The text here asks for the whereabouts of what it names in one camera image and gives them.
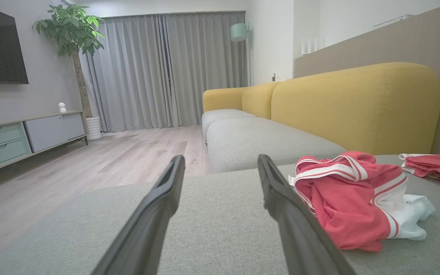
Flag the narrow yellow sofa backrest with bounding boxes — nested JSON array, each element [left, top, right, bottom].
[[241, 82, 281, 120]]

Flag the grey sofa seat cushion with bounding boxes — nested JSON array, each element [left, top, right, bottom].
[[206, 117, 346, 174], [201, 109, 257, 144]]

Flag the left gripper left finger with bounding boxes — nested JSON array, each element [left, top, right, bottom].
[[91, 155, 186, 275]]

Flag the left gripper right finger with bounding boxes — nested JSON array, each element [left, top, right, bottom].
[[257, 154, 357, 275]]

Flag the grey curtain panel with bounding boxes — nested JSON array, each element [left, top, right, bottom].
[[79, 15, 173, 133], [163, 11, 249, 126]]

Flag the green leafy indoor tree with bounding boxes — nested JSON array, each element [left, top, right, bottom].
[[33, 4, 106, 119]]

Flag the red jersey white sleeves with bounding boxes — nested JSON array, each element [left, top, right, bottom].
[[288, 151, 436, 252]]

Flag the teal shade floor lamp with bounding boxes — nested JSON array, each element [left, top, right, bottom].
[[230, 22, 252, 87]]

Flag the grey teal tv cabinet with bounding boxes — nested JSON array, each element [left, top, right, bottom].
[[0, 110, 89, 178]]

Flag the white ribbed plant pot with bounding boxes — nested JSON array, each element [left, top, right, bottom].
[[86, 116, 102, 141]]

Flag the wide yellow sofa backrest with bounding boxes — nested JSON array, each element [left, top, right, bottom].
[[271, 62, 440, 156]]

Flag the large grey sofa seat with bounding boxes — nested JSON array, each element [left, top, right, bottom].
[[0, 154, 440, 275]]

